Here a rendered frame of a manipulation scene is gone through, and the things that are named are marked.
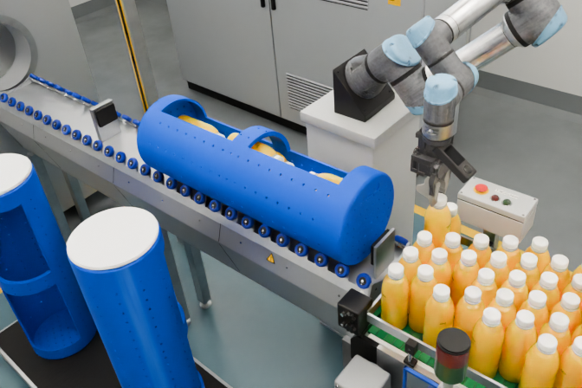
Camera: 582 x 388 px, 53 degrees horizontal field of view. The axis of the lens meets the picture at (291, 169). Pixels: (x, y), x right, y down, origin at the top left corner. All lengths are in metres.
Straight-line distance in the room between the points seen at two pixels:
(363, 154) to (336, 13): 1.57
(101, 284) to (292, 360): 1.16
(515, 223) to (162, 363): 1.22
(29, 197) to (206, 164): 0.74
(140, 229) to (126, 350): 0.41
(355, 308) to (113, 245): 0.74
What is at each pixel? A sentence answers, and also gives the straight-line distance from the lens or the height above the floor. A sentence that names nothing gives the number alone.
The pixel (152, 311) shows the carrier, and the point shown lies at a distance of 1.94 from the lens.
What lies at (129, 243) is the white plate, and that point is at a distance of 1.83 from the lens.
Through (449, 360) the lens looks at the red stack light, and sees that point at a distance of 1.21.
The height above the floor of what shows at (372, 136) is 1.15.
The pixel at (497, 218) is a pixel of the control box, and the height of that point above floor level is 1.06.
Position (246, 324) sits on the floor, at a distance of 2.89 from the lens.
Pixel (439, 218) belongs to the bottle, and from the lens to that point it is 1.63.
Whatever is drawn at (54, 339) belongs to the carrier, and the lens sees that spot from 2.90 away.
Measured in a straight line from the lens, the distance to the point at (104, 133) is 2.56.
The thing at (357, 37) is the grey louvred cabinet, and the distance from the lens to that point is 3.41.
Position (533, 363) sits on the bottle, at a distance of 1.47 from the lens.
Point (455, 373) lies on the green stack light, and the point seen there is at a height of 1.20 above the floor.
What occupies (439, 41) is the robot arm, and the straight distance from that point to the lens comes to 1.51.
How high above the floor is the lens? 2.20
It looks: 36 degrees down
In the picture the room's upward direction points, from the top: 6 degrees counter-clockwise
